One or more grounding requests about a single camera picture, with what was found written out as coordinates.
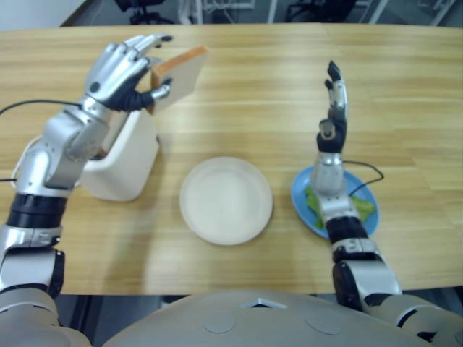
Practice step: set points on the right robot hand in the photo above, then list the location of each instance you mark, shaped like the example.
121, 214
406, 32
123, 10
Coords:
337, 137

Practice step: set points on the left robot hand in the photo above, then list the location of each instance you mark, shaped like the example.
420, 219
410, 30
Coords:
112, 72

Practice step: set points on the bread slice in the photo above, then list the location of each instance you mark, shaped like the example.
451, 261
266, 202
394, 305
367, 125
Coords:
182, 77

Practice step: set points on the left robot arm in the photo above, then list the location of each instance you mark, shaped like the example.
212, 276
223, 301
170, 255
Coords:
54, 152

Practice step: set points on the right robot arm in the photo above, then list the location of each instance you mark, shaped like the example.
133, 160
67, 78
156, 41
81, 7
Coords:
340, 211

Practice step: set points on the blue plate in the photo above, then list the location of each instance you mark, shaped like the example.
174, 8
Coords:
302, 193

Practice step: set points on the black office chair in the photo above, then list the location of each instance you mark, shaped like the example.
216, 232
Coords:
144, 14
318, 12

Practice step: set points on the green lettuce leaf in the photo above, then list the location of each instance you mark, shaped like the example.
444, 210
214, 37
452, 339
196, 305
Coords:
363, 206

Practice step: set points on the cream toaster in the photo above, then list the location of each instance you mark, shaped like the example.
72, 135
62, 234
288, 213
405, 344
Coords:
128, 162

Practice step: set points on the white plate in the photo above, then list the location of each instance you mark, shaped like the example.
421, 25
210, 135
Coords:
226, 200

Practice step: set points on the robot body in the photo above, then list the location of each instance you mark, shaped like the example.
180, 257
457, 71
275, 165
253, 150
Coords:
253, 325

